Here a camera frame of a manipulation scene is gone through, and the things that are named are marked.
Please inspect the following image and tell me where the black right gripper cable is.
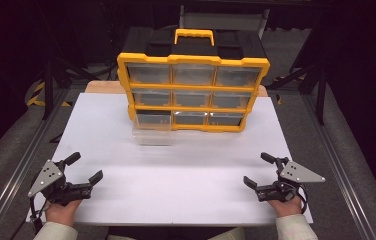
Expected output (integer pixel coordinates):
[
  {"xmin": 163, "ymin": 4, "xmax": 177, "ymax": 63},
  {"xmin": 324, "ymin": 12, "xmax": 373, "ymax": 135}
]
[{"xmin": 294, "ymin": 184, "xmax": 309, "ymax": 215}]

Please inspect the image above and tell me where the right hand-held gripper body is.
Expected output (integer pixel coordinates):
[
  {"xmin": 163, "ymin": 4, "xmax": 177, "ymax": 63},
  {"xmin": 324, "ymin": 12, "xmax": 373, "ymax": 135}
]
[{"xmin": 255, "ymin": 157, "xmax": 326, "ymax": 203}]

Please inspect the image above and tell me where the set of closed clear drawers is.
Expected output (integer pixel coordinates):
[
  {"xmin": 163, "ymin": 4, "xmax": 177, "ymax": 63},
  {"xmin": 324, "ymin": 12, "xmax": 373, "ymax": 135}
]
[{"xmin": 125, "ymin": 62, "xmax": 263, "ymax": 127}]

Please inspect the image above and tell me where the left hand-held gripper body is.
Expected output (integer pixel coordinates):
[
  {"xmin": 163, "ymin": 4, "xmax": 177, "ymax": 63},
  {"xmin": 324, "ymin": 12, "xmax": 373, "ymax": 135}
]
[{"xmin": 27, "ymin": 159, "xmax": 94, "ymax": 206}]

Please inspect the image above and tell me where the person's torso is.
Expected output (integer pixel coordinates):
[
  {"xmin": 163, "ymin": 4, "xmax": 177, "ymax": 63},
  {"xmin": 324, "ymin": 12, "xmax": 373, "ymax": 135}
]
[{"xmin": 106, "ymin": 225, "xmax": 246, "ymax": 240}]

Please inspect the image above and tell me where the black tripod stand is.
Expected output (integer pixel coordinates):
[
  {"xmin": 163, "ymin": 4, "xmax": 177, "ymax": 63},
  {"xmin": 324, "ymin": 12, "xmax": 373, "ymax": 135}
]
[
  {"xmin": 268, "ymin": 61, "xmax": 328, "ymax": 127},
  {"xmin": 39, "ymin": 49, "xmax": 92, "ymax": 122}
]

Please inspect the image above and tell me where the pulled-out clear plastic drawer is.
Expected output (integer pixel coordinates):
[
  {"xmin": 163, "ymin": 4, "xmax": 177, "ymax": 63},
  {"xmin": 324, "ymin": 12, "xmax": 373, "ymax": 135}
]
[{"xmin": 132, "ymin": 110, "xmax": 174, "ymax": 147}]

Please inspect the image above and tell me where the white board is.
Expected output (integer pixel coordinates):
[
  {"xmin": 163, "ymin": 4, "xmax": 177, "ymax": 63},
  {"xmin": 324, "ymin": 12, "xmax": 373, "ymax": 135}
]
[{"xmin": 25, "ymin": 92, "xmax": 314, "ymax": 228}]

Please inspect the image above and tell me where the yellow black drawer cabinet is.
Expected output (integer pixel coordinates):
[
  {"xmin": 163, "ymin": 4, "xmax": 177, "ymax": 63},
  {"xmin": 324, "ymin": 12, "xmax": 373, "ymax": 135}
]
[{"xmin": 116, "ymin": 28, "xmax": 271, "ymax": 134}]

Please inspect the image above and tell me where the metal floor rail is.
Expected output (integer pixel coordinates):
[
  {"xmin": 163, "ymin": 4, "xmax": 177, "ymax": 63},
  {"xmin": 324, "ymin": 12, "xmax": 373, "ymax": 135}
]
[
  {"xmin": 0, "ymin": 87, "xmax": 74, "ymax": 240},
  {"xmin": 299, "ymin": 93, "xmax": 375, "ymax": 240}
]

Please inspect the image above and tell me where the person's right hand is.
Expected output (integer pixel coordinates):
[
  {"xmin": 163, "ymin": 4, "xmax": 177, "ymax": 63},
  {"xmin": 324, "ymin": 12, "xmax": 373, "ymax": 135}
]
[{"xmin": 268, "ymin": 195, "xmax": 303, "ymax": 219}]

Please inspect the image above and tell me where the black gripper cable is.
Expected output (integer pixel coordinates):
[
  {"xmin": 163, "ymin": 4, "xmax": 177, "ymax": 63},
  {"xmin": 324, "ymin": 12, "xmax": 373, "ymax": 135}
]
[
  {"xmin": 28, "ymin": 194, "xmax": 49, "ymax": 235},
  {"xmin": 294, "ymin": 184, "xmax": 309, "ymax": 215}
]

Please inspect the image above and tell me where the person's left hand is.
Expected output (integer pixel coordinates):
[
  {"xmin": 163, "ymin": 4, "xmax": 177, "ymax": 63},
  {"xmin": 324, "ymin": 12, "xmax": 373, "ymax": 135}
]
[{"xmin": 44, "ymin": 198, "xmax": 83, "ymax": 228}]

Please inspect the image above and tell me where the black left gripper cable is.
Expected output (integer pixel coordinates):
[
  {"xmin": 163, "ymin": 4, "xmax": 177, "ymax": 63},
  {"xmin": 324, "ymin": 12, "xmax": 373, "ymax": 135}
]
[{"xmin": 28, "ymin": 194, "xmax": 49, "ymax": 235}]

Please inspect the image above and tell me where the yellow black floor tape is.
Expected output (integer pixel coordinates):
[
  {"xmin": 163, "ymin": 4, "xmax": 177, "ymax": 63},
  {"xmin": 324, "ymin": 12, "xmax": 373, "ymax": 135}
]
[{"xmin": 25, "ymin": 81, "xmax": 73, "ymax": 108}]

